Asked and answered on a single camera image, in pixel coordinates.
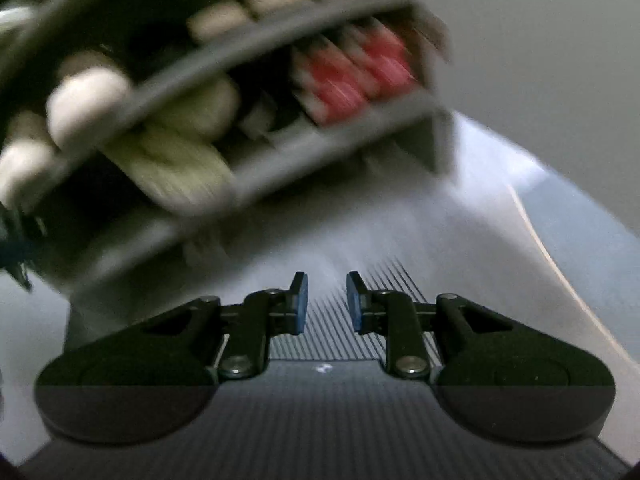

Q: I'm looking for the grey shoe cabinet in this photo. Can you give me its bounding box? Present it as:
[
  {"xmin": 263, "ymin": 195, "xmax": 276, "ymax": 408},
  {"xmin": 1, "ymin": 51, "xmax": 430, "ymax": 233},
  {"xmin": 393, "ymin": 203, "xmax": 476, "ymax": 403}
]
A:
[{"xmin": 0, "ymin": 0, "xmax": 453, "ymax": 301}]

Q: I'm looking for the white shoe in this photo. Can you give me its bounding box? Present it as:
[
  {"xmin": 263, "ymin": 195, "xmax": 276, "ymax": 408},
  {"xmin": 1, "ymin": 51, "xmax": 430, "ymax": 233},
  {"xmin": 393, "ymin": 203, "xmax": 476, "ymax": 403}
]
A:
[
  {"xmin": 47, "ymin": 67, "xmax": 133, "ymax": 153},
  {"xmin": 0, "ymin": 112, "xmax": 66, "ymax": 211}
]

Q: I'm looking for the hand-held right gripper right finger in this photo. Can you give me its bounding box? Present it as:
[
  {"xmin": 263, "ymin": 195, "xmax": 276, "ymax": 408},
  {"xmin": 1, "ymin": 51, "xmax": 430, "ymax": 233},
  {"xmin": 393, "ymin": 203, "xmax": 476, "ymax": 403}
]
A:
[{"xmin": 346, "ymin": 271, "xmax": 516, "ymax": 380}]

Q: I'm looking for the pale green shoe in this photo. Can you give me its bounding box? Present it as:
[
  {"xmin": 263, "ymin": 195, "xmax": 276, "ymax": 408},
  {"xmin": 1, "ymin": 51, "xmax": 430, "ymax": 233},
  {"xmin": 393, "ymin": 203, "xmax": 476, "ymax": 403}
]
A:
[
  {"xmin": 150, "ymin": 80, "xmax": 238, "ymax": 136},
  {"xmin": 107, "ymin": 130, "xmax": 236, "ymax": 211}
]

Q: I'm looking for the grey mat with yellow line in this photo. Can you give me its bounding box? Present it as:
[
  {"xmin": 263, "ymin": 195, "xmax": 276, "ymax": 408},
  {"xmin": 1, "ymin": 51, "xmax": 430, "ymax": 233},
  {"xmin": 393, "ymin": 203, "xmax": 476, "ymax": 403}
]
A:
[{"xmin": 510, "ymin": 170, "xmax": 640, "ymax": 376}]

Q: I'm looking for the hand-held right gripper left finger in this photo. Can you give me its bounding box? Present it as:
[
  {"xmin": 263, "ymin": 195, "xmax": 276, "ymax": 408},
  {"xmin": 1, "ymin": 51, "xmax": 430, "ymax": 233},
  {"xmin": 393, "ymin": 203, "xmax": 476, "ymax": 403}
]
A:
[{"xmin": 140, "ymin": 271, "xmax": 308, "ymax": 380}]

